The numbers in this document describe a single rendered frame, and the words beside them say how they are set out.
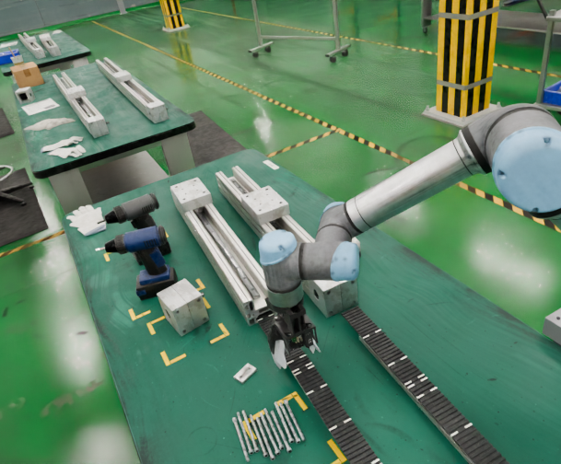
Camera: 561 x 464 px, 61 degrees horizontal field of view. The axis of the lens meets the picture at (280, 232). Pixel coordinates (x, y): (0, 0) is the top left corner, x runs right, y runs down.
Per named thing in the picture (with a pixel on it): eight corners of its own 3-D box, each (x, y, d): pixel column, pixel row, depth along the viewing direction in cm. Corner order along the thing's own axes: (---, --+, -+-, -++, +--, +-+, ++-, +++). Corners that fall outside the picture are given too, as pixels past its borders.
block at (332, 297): (366, 300, 131) (364, 272, 125) (326, 318, 127) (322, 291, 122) (348, 283, 138) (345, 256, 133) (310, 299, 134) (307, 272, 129)
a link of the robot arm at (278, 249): (295, 249, 89) (251, 249, 91) (302, 295, 95) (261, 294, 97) (301, 226, 95) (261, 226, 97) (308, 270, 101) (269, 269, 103)
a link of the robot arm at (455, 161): (526, 74, 85) (309, 203, 109) (541, 92, 76) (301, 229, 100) (555, 125, 89) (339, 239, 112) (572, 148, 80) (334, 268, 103)
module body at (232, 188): (341, 285, 137) (339, 262, 132) (310, 299, 134) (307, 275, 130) (241, 183, 200) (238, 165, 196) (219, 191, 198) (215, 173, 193)
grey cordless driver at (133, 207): (175, 251, 165) (157, 196, 153) (120, 275, 158) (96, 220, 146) (168, 241, 171) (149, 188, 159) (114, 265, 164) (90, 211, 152)
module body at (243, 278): (282, 311, 132) (277, 288, 127) (249, 326, 129) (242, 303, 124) (199, 198, 195) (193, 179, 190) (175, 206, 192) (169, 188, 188)
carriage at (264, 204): (291, 221, 159) (288, 203, 156) (261, 232, 156) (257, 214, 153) (272, 202, 172) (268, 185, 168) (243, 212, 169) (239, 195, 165)
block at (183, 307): (216, 315, 134) (209, 290, 129) (181, 337, 130) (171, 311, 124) (200, 298, 142) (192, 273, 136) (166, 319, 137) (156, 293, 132)
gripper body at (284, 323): (288, 359, 103) (280, 319, 96) (272, 334, 110) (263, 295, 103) (320, 344, 105) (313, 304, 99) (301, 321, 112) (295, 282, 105)
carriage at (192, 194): (215, 209, 174) (210, 192, 170) (185, 219, 171) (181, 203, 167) (202, 192, 186) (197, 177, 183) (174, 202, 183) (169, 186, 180)
